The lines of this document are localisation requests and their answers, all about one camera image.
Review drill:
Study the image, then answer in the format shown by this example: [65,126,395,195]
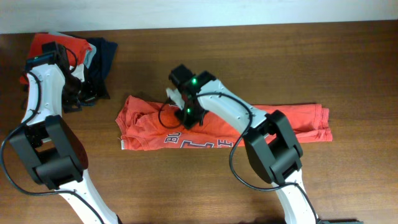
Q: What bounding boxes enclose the folded red-orange shirt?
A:
[27,33,94,83]

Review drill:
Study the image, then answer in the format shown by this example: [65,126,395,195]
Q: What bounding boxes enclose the folded dark navy garment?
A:
[21,37,119,108]

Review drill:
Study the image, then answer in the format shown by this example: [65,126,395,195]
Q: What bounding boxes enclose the orange-red t-shirt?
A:
[116,96,333,151]

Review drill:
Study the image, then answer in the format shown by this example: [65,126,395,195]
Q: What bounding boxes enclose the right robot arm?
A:
[167,65,326,224]

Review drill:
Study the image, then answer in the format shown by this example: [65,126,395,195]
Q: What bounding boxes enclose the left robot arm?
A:
[5,41,121,223]

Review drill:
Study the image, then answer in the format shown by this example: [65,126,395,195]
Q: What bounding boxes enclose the folded grey shirt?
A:
[47,32,96,68]

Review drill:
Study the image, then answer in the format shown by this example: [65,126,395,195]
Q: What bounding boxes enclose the right black cable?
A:
[157,92,321,224]

